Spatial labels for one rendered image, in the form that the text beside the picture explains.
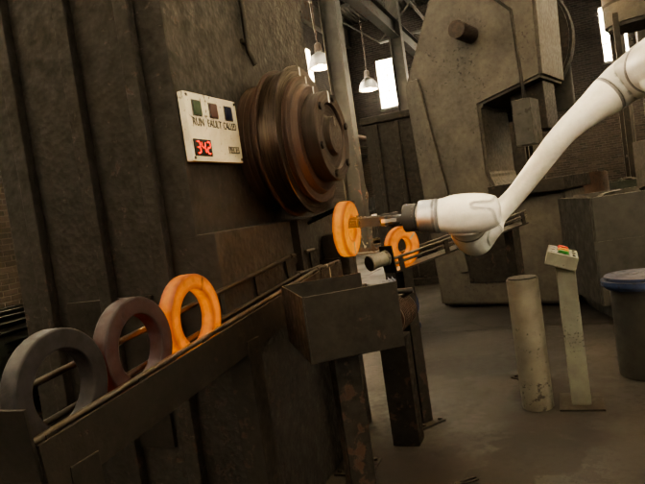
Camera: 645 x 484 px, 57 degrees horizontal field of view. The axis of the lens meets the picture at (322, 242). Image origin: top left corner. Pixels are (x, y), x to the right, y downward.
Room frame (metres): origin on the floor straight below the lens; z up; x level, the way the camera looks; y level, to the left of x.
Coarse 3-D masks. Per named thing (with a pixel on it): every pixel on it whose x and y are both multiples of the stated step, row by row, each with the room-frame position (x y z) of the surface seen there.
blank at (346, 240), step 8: (336, 208) 1.62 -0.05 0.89; (344, 208) 1.61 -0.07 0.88; (352, 208) 1.67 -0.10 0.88; (336, 216) 1.60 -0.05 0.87; (344, 216) 1.60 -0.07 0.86; (352, 216) 1.67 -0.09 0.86; (336, 224) 1.59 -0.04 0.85; (344, 224) 1.59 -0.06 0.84; (336, 232) 1.59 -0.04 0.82; (344, 232) 1.59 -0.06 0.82; (352, 232) 1.69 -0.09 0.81; (360, 232) 1.72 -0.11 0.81; (336, 240) 1.60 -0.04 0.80; (344, 240) 1.59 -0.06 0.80; (352, 240) 1.65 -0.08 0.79; (360, 240) 1.71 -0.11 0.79; (336, 248) 1.61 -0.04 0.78; (344, 248) 1.60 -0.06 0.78; (352, 248) 1.64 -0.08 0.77
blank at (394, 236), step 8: (392, 232) 2.27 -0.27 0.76; (400, 232) 2.29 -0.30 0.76; (408, 232) 2.31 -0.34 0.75; (392, 240) 2.26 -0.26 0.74; (408, 240) 2.31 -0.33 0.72; (416, 240) 2.33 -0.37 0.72; (408, 248) 2.32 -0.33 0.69; (416, 248) 2.32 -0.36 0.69; (408, 256) 2.30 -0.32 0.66; (408, 264) 2.30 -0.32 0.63
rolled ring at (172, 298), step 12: (180, 276) 1.24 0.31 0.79; (192, 276) 1.25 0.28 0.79; (168, 288) 1.20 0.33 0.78; (180, 288) 1.21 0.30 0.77; (192, 288) 1.25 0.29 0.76; (204, 288) 1.29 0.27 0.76; (168, 300) 1.18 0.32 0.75; (180, 300) 1.20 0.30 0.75; (204, 300) 1.30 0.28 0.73; (216, 300) 1.32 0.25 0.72; (168, 312) 1.17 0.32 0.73; (204, 312) 1.31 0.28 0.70; (216, 312) 1.32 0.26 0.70; (180, 324) 1.19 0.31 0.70; (204, 324) 1.31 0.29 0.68; (216, 324) 1.31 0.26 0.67; (180, 336) 1.19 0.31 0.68; (180, 348) 1.18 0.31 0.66
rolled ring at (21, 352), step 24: (48, 336) 0.89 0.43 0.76; (72, 336) 0.94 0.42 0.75; (24, 360) 0.85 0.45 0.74; (96, 360) 0.97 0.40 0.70; (0, 384) 0.84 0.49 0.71; (24, 384) 0.84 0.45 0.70; (96, 384) 0.97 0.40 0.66; (0, 408) 0.83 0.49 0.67; (24, 408) 0.84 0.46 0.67; (96, 408) 0.96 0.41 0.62
